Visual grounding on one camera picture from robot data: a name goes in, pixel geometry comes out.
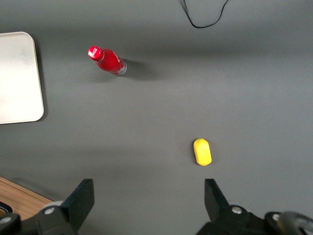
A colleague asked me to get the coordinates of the yellow lemon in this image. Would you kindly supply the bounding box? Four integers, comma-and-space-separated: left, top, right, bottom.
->
193, 138, 213, 167

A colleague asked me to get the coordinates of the red soda bottle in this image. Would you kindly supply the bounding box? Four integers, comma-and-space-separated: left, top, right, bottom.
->
87, 45, 128, 77

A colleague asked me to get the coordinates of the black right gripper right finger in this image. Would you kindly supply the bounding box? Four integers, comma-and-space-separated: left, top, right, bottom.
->
195, 178, 268, 235

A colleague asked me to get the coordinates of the beige plastic tray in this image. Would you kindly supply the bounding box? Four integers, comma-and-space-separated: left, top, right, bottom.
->
0, 31, 45, 125

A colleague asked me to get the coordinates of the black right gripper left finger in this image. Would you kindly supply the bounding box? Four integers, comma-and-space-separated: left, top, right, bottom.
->
35, 178, 95, 235

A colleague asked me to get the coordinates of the wooden drawer cabinet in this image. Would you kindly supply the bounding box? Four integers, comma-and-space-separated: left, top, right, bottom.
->
0, 176, 54, 221

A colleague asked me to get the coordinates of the dark grey table mat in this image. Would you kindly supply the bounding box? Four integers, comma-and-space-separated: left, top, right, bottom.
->
0, 0, 313, 235

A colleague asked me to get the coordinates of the thin black looped cable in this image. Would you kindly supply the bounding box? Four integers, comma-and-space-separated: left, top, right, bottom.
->
181, 0, 231, 29

